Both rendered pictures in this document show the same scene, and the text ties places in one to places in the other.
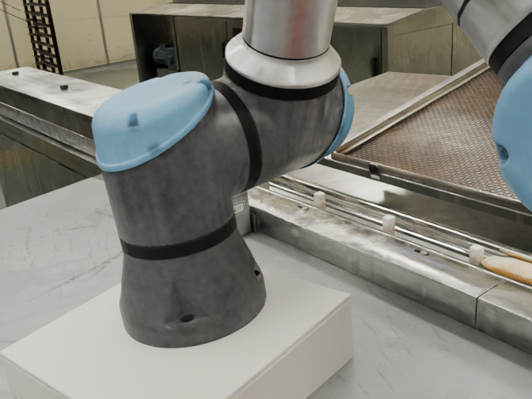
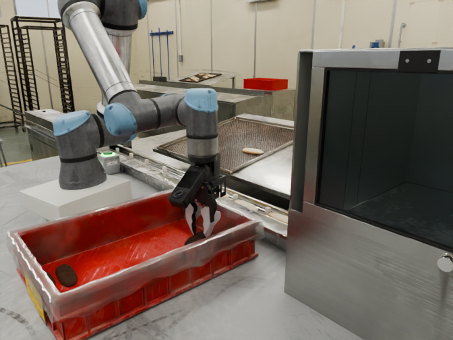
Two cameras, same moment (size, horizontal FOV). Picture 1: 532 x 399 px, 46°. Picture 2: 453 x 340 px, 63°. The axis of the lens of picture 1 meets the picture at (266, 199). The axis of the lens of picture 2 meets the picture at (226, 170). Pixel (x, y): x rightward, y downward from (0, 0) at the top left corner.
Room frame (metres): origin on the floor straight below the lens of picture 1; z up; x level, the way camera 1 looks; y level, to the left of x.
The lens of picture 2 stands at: (-0.64, -0.30, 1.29)
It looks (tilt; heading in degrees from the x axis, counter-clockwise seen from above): 17 degrees down; 356
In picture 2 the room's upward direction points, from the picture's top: straight up
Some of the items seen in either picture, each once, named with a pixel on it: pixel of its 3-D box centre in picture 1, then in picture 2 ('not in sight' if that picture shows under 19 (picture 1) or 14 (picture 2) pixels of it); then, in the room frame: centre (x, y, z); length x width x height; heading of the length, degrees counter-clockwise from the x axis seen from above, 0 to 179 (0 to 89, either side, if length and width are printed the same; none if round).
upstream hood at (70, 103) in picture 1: (77, 104); (69, 125); (1.65, 0.47, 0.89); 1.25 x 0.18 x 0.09; 37
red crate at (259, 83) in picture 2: not in sight; (265, 83); (4.46, -1.24, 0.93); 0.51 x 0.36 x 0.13; 41
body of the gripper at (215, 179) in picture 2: not in sight; (204, 177); (0.24, -0.32, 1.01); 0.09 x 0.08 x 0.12; 142
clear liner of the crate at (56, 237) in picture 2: not in sight; (140, 244); (0.15, -0.17, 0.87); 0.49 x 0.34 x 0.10; 126
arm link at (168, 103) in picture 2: not in sight; (172, 110); (0.30, -0.24, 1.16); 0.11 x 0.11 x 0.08; 36
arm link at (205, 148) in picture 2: not in sight; (201, 146); (0.23, -0.31, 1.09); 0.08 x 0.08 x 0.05
